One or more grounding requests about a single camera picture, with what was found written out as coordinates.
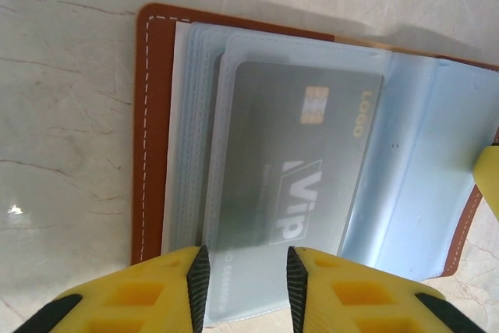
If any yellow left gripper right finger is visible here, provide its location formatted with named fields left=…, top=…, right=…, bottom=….
left=286, top=246, right=479, bottom=333

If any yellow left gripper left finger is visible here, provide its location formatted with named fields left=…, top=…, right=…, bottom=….
left=15, top=245, right=211, bottom=333

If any brown leather card holder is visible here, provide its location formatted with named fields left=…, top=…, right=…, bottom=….
left=130, top=2, right=499, bottom=322

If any grey VIP card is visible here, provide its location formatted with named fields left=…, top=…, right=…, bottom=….
left=218, top=60, right=385, bottom=256

